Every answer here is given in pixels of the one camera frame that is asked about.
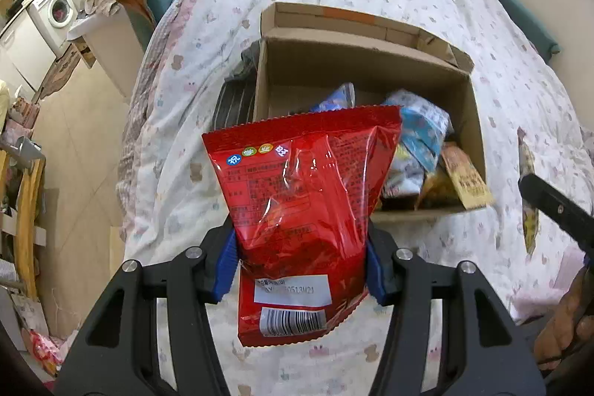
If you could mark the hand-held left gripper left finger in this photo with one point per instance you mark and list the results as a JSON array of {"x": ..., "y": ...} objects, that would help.
[{"x": 227, "y": 266}]

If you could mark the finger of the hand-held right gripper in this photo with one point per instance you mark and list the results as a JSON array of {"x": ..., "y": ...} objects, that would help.
[{"x": 554, "y": 203}]

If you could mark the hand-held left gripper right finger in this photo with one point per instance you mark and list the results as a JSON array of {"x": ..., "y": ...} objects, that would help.
[{"x": 377, "y": 280}]

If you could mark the thin yellow snack packet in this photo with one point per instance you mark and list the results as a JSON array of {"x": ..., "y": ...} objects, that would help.
[{"x": 529, "y": 215}]

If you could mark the tan orange snack packet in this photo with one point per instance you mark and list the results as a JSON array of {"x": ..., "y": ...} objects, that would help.
[{"x": 464, "y": 178}]

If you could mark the large red snack bag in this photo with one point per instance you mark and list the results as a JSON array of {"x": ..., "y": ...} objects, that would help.
[{"x": 301, "y": 192}]

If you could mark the white printed snack packet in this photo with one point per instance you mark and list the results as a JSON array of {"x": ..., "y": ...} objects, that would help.
[{"x": 403, "y": 178}]

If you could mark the light blue cartoon snack packet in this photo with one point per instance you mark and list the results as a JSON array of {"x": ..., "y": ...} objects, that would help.
[{"x": 424, "y": 127}]

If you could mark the small blue snack packet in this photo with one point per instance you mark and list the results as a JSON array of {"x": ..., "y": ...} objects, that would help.
[{"x": 338, "y": 97}]

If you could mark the brown cardboard box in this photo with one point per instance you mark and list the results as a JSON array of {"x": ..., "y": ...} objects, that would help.
[{"x": 362, "y": 62}]

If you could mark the person's right hand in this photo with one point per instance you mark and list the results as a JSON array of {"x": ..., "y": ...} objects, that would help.
[{"x": 564, "y": 321}]

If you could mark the grey striped cloth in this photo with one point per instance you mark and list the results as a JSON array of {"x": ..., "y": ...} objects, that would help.
[{"x": 234, "y": 103}]

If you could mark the teal bed sheet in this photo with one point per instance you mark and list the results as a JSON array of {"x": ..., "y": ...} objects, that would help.
[{"x": 524, "y": 15}]

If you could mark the pink patterned bag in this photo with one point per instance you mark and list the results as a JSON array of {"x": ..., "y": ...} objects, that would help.
[{"x": 44, "y": 349}]

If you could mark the wooden chair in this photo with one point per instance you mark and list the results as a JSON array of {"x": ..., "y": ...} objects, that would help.
[{"x": 28, "y": 210}]

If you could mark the white side table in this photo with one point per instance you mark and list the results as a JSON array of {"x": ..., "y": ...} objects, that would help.
[{"x": 111, "y": 43}]

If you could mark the patterned floor rug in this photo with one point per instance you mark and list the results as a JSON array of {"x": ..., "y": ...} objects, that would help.
[{"x": 58, "y": 73}]

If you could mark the white kitchen cabinet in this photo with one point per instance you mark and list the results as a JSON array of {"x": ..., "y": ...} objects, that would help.
[{"x": 23, "y": 52}]

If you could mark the white washing machine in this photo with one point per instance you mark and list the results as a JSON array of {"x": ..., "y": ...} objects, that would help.
[{"x": 53, "y": 13}]

